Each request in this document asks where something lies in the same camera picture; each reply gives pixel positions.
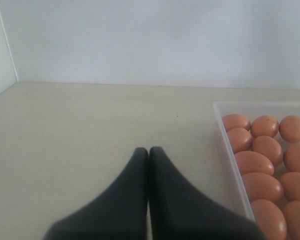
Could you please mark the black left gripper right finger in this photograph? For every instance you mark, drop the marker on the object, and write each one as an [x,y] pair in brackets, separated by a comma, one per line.
[179,211]

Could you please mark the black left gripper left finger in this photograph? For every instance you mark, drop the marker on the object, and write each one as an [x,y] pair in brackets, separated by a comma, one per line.
[118,213]

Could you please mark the brown egg fifth row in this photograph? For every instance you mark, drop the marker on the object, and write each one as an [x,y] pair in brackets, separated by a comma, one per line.
[291,213]
[270,219]

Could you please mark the brown egg fourth row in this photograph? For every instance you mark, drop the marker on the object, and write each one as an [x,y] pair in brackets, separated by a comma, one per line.
[291,186]
[261,186]

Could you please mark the brown egg third row left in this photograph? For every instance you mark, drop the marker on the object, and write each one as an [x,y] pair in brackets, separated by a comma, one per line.
[253,162]

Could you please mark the brown egg second row left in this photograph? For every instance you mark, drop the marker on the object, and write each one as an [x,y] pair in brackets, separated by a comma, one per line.
[240,139]

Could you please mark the brown egg second row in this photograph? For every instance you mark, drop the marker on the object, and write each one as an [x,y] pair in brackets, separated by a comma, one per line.
[240,139]
[270,148]
[292,157]

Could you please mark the brown egg back left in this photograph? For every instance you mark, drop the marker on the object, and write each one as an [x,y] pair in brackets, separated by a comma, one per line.
[235,120]

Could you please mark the brown egg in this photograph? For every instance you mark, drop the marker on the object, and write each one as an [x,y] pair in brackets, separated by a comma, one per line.
[265,125]
[235,120]
[289,128]

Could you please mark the brown egg second row middle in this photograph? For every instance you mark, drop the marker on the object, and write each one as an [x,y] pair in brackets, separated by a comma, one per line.
[270,148]

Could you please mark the clear plastic tray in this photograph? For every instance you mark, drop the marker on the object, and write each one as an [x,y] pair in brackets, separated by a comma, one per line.
[252,110]

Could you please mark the brown egg back middle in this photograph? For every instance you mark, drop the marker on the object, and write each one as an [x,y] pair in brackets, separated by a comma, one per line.
[265,125]

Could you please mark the brown egg second row right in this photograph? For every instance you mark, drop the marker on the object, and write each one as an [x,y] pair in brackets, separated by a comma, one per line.
[292,157]

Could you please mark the brown egg back right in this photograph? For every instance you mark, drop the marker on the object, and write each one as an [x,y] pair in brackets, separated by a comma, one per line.
[289,128]

